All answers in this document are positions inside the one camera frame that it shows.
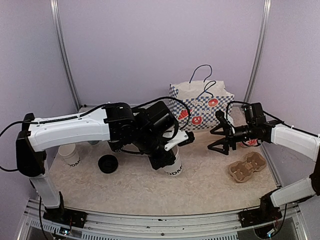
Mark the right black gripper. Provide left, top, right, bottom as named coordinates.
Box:
left=208, top=122, right=256, bottom=155

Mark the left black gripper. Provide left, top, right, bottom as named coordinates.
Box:
left=133, top=128, right=177, bottom=171

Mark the white paper coffee cup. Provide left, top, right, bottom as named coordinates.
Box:
left=163, top=146, right=183, bottom=177

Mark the black plastic cup lid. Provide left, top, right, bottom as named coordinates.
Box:
left=98, top=154, right=119, bottom=174

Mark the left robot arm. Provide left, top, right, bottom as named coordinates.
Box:
left=15, top=101, right=179, bottom=227

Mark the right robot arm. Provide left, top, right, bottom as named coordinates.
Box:
left=207, top=102, right=320, bottom=226

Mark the checkered paper takeout bag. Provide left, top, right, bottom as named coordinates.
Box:
left=168, top=72, right=235, bottom=131

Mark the red patterned small bowl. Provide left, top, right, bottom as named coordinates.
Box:
left=240, top=139, right=261, bottom=148

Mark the brown cardboard cup carrier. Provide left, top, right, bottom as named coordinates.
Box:
left=227, top=151, right=267, bottom=183

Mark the black paper cup with straws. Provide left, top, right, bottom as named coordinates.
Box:
left=108, top=140, right=125, bottom=153

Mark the light blue ceramic mug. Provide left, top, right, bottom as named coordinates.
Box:
left=88, top=140, right=99, bottom=146

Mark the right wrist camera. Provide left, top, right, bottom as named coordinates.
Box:
left=214, top=110, right=233, bottom=132

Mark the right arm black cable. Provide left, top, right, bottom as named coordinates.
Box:
left=224, top=100, right=320, bottom=138

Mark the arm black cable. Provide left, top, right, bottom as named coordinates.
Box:
left=0, top=96, right=185, bottom=173
left=224, top=100, right=320, bottom=138

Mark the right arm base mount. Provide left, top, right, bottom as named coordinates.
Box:
left=238, top=194, right=283, bottom=228

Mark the aluminium front rail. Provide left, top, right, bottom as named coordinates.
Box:
left=13, top=200, right=311, bottom=240

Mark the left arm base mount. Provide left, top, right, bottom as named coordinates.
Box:
left=43, top=191, right=88, bottom=229

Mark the right aluminium corner post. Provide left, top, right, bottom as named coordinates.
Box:
left=244, top=0, right=272, bottom=102

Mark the aluminium corner post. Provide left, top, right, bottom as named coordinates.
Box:
left=244, top=0, right=272, bottom=102
left=49, top=0, right=82, bottom=111

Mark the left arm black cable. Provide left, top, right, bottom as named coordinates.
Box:
left=0, top=96, right=185, bottom=173

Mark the left aluminium corner post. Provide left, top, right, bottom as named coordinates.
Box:
left=49, top=0, right=82, bottom=111

